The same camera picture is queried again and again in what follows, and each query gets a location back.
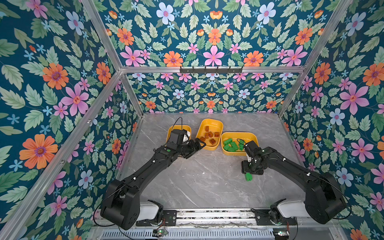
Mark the yellow plastic bin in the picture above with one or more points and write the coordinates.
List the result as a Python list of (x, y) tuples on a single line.
[(238, 137), (214, 126), (180, 127)]

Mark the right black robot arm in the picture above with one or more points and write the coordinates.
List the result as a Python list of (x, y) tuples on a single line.
[(323, 200)]

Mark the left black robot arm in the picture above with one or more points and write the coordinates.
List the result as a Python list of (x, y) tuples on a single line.
[(121, 204)]

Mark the left yellow plastic bin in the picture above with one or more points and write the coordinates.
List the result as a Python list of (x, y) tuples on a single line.
[(180, 127)]

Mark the right yellow plastic bin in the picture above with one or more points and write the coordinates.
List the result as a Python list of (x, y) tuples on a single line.
[(238, 137)]

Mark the black bracket on back rail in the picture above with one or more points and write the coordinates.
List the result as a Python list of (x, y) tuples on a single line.
[(210, 70)]

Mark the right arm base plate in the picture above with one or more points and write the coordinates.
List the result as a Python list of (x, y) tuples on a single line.
[(266, 217)]

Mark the middle yellow plastic bin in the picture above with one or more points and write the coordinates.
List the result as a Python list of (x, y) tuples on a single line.
[(214, 126)]

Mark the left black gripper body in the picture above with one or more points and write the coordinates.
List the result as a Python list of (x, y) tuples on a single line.
[(186, 149)]

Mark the green long lego brick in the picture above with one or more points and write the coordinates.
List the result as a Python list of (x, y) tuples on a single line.
[(234, 146)]

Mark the aluminium front rail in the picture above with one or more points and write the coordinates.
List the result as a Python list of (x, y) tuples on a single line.
[(221, 224)]

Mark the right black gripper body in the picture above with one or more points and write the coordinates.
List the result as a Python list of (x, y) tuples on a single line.
[(250, 167)]

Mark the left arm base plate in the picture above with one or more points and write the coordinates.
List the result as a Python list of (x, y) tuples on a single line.
[(162, 218)]

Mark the brown lego brick cluster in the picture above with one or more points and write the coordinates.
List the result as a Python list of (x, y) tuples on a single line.
[(213, 139)]

